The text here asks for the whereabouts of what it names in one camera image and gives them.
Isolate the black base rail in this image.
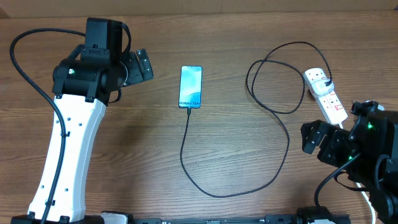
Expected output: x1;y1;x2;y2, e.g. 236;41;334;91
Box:
74;213;352;224

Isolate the black USB charging cable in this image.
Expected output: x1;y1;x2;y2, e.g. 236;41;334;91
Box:
179;41;333;199

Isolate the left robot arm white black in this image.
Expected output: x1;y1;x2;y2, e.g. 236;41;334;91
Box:
11;17;154;224

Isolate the white charger plug adapter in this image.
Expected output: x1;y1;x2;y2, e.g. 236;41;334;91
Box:
310;79;335;98

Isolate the blue Galaxy smartphone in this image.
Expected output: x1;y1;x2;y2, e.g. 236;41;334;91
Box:
178;65;203;108

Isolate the white power strip cord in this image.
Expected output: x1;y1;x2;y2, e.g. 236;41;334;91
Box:
338;123;377;224

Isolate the white power strip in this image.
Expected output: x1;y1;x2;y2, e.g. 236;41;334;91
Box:
304;68;348;128

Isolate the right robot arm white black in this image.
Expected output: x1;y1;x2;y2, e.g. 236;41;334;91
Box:
300;101;397;223

